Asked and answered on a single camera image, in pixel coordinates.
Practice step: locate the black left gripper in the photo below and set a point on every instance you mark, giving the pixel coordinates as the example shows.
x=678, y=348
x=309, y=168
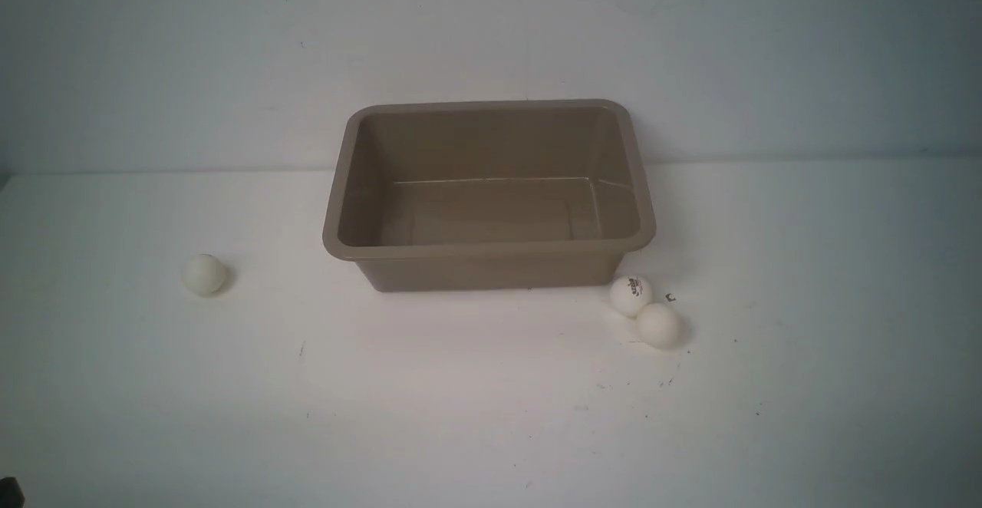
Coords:
x=11, y=495

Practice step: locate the white ball with logo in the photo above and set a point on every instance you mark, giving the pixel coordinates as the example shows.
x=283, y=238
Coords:
x=629, y=294

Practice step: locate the plain white ball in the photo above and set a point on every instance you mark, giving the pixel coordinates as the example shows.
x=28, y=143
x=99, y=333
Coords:
x=659, y=326

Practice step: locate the tan plastic bin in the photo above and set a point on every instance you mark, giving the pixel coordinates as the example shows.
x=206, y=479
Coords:
x=489, y=195

